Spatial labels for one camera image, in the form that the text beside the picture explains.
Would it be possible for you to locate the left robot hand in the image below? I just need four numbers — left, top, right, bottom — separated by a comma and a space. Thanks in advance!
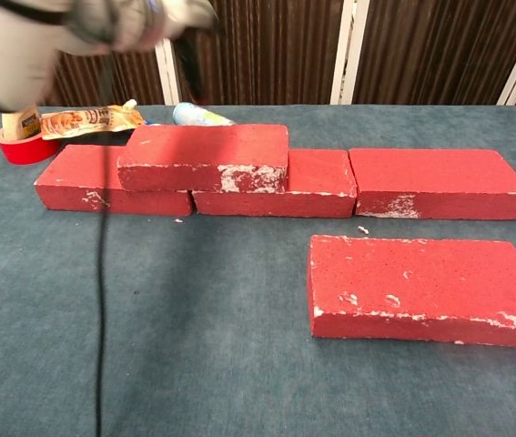
111, 0, 218, 101

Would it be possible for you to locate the red foam brick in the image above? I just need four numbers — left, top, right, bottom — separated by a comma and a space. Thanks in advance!
306, 233, 516, 350
116, 123, 290, 194
190, 147, 359, 219
348, 147, 516, 222
33, 144, 194, 217

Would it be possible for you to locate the light blue drink can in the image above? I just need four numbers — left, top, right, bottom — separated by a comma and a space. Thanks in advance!
172, 101, 237, 127

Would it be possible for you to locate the orange spout pouch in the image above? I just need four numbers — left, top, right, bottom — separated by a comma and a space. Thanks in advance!
39, 98, 147, 141

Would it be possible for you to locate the mayonnaise bottle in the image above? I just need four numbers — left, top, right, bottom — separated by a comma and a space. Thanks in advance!
1, 107, 43, 141

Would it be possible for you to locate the red tape roll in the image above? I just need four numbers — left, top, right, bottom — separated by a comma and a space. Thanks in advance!
0, 126, 63, 166

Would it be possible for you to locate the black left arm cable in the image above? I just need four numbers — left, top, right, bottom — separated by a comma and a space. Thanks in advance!
93, 40, 120, 437

